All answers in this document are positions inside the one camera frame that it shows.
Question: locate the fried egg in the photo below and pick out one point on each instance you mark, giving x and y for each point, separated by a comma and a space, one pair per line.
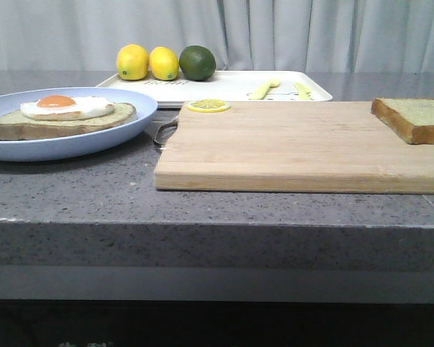
64, 108

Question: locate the white rectangular tray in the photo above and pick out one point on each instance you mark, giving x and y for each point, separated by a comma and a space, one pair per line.
224, 85

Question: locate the lemon slice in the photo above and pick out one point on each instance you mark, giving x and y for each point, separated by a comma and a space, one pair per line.
208, 105

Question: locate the metal cutting board handle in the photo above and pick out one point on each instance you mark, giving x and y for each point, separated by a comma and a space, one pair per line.
164, 132

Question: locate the bread slice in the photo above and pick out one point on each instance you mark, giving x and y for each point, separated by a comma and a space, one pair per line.
17, 126
412, 119

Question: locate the right yellow lemon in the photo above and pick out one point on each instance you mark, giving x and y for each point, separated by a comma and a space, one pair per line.
164, 63

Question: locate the grey curtain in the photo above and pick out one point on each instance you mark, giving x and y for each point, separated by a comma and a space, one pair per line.
309, 36

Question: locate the yellow lemon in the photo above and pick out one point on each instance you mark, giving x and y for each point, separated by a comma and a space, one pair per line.
164, 63
132, 62

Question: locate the green lime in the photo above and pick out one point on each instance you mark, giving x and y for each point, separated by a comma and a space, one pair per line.
197, 63

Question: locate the wooden cutting board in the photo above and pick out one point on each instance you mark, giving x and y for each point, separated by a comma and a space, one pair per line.
328, 147

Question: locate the left yellow lemon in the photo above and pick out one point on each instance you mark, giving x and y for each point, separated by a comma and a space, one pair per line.
132, 62

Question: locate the yellow plastic knife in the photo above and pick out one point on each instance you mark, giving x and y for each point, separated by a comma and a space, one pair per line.
303, 91

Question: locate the light blue round plate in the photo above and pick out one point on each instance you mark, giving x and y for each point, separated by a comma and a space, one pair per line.
82, 144

